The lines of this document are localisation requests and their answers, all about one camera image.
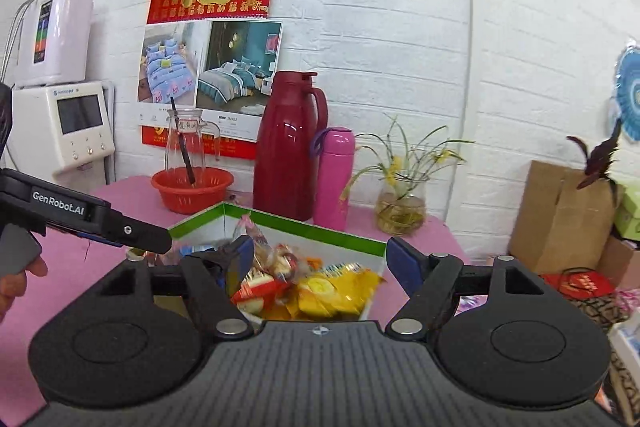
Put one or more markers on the green cardboard box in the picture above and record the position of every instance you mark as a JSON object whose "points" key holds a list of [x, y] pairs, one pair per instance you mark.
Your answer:
{"points": [[300, 237]]}

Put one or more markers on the wall calendar poster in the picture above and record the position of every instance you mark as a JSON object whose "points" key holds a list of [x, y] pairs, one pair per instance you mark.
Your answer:
{"points": [[215, 57]]}

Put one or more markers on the plant in glass vase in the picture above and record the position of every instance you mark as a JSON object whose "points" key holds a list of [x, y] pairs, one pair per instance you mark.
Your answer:
{"points": [[402, 212]]}

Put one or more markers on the large blue round fan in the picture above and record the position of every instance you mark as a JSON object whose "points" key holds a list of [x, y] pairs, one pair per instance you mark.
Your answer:
{"points": [[629, 92]]}

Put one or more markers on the dark stirring stick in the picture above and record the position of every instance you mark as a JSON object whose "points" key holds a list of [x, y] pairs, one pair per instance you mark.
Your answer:
{"points": [[186, 157]]}

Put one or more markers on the brown cardboard box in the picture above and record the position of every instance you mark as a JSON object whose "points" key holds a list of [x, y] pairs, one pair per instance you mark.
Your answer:
{"points": [[555, 227]]}

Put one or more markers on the small brown carton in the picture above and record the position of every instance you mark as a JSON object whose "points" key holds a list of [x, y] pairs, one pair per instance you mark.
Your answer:
{"points": [[620, 264]]}

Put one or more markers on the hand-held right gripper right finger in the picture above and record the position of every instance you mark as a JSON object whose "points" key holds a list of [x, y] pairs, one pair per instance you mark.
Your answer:
{"points": [[400, 259]]}

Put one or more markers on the purple leaf plant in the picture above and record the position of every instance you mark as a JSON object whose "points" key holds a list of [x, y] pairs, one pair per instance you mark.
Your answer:
{"points": [[597, 159]]}

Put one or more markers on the glass pitcher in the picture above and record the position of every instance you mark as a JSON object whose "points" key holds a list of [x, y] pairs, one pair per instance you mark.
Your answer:
{"points": [[192, 142]]}

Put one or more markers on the red bag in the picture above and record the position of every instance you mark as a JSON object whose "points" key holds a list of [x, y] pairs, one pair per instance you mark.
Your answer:
{"points": [[580, 286]]}

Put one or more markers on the person's left hand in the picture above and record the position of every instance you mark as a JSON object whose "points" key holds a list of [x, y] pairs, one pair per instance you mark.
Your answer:
{"points": [[12, 294]]}

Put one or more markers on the white water purifier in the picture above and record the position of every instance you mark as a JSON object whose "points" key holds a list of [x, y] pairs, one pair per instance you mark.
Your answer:
{"points": [[55, 37]]}

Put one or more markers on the red plastic basin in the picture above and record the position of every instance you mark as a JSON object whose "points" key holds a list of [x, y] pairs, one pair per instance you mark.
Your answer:
{"points": [[190, 199]]}

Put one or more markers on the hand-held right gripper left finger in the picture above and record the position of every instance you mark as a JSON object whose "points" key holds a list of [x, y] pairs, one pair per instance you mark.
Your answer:
{"points": [[242, 257]]}

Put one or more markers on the white appliance with screen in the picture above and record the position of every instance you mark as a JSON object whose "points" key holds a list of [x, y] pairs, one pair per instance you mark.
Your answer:
{"points": [[65, 132]]}

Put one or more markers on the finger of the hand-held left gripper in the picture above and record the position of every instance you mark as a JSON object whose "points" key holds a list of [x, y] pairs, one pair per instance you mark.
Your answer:
{"points": [[145, 234], [97, 239]]}

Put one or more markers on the red thermos jug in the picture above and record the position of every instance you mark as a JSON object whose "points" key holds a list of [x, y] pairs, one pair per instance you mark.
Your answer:
{"points": [[285, 157]]}

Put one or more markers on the light green shoe box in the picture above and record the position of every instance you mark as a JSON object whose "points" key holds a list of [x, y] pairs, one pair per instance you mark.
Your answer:
{"points": [[629, 214]]}

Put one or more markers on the orange green snack packet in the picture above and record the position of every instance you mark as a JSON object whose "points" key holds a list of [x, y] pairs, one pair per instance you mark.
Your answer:
{"points": [[257, 292]]}

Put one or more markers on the clear red-topped snack packet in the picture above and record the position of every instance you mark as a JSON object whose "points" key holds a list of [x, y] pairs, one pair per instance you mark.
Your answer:
{"points": [[270, 257]]}

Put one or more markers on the pink floral tablecloth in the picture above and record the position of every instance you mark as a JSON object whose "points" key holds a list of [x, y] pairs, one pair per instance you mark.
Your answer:
{"points": [[65, 277]]}

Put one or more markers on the golden yellow snack packet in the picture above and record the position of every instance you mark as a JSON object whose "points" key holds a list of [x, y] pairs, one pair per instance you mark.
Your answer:
{"points": [[340, 289]]}

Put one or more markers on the pink bottle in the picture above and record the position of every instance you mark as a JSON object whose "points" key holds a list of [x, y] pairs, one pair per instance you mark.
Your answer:
{"points": [[332, 182]]}

